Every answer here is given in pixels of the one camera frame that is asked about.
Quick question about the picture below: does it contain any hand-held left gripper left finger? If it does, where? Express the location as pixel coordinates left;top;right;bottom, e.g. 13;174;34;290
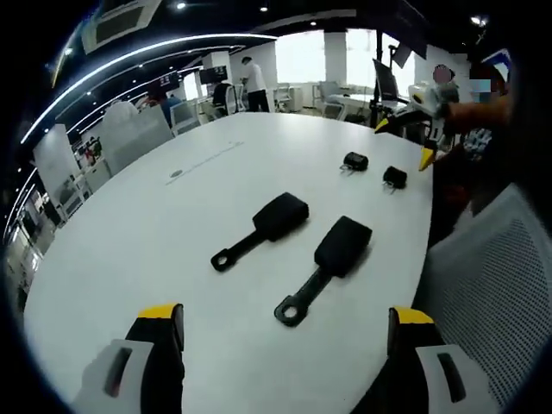
70;302;187;414

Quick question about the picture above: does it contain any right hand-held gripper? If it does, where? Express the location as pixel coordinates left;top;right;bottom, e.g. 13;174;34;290
373;81;454;174

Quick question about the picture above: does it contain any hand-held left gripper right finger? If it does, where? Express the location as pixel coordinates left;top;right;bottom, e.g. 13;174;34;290
349;305;498;414

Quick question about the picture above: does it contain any metal seat belt tongue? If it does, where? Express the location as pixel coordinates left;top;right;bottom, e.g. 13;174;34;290
380;165;409;194
338;150;370;176

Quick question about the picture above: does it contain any black seat belt buckle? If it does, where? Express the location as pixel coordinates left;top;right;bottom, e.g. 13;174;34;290
210;191;311;273
273;215;374;328

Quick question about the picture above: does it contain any person's right forearm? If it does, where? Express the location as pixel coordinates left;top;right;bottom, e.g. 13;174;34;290
446;91;515;131

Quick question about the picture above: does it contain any black stand with monitor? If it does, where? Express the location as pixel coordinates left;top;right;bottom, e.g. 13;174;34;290
367;29;413;127

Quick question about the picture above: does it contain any person's body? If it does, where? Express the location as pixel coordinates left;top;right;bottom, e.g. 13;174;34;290
430;50;521;251

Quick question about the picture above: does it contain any white mesh office chair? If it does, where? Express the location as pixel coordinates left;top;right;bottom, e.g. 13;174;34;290
411;182;549;414

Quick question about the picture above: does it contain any black office chair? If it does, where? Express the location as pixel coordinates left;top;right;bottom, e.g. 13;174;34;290
211;80;245;118

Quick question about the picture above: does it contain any white desk partition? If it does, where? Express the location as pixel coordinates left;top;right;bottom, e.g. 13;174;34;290
101;100;175;177

